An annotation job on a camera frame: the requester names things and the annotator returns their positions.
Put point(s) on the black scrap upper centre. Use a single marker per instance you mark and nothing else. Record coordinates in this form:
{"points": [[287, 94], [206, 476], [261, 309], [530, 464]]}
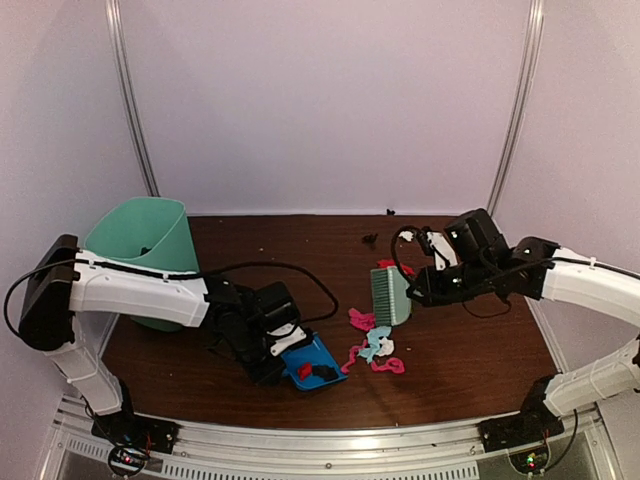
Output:
{"points": [[325, 372]]}

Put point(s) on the right aluminium corner post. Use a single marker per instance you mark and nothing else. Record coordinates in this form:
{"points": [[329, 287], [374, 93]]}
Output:
{"points": [[530, 56]]}

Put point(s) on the white scrap far back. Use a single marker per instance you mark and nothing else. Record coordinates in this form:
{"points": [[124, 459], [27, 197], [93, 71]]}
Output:
{"points": [[406, 236]]}

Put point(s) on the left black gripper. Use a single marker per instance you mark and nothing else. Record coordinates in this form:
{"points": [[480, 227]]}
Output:
{"points": [[262, 375]]}

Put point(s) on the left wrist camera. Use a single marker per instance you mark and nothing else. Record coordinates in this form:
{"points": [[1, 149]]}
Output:
{"points": [[284, 337]]}

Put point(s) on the pink paper scrap middle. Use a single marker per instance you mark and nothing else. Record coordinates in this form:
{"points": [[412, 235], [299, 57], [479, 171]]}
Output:
{"points": [[361, 321]]}

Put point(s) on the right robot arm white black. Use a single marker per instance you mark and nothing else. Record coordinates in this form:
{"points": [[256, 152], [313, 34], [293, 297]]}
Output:
{"points": [[541, 269]]}

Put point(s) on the green plastic trash bin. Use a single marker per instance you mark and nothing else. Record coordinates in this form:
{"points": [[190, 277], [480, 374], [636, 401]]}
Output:
{"points": [[132, 264]]}

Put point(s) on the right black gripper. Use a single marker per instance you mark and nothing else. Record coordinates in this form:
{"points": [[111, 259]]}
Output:
{"points": [[432, 295]]}

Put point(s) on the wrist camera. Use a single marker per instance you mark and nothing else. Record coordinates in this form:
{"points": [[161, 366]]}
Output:
{"points": [[284, 337], [443, 252]]}

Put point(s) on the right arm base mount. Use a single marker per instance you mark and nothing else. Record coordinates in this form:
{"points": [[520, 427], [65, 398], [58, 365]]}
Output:
{"points": [[531, 424]]}

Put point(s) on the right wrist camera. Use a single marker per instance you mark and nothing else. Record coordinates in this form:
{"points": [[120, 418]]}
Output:
{"points": [[443, 252]]}

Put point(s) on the blue plastic dustpan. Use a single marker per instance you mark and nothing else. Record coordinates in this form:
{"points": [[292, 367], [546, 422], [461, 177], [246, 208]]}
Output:
{"points": [[315, 352]]}

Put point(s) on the white paper scrap upper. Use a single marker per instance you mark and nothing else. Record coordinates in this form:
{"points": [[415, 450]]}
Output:
{"points": [[386, 347]]}

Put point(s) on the pink paper scrap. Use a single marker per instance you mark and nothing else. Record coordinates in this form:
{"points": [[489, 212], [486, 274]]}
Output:
{"points": [[393, 365], [361, 321]]}

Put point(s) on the aluminium corner post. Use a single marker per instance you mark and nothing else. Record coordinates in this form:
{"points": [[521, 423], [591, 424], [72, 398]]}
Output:
{"points": [[530, 56], [126, 85]]}

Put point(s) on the black scrap far back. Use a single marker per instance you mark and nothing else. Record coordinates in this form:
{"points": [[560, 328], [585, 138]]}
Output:
{"points": [[370, 240]]}

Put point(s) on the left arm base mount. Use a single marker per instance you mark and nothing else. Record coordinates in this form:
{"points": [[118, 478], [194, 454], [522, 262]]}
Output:
{"points": [[129, 429]]}

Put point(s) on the pink paper scrap left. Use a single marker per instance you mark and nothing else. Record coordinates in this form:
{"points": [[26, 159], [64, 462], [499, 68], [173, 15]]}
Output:
{"points": [[393, 365]]}

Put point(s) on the mint green hand brush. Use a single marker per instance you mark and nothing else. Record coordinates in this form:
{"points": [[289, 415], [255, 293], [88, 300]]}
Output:
{"points": [[391, 306]]}

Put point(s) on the aluminium front frame rail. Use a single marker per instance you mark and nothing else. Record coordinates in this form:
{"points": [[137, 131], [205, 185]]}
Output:
{"points": [[450, 450]]}

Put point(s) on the left aluminium corner post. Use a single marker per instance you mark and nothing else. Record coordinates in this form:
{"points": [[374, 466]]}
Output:
{"points": [[126, 85]]}

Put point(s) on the pink scrap upper small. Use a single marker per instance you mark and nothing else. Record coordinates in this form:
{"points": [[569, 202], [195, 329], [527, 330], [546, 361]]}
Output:
{"points": [[353, 355]]}

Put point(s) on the small red paper scrap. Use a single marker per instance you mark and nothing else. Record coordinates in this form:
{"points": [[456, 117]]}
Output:
{"points": [[304, 371]]}

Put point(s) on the light blue scrap upper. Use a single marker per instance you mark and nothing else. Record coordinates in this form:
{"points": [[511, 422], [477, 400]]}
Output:
{"points": [[372, 342]]}

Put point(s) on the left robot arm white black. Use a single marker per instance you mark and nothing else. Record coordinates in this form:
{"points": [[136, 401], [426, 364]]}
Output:
{"points": [[48, 324]]}

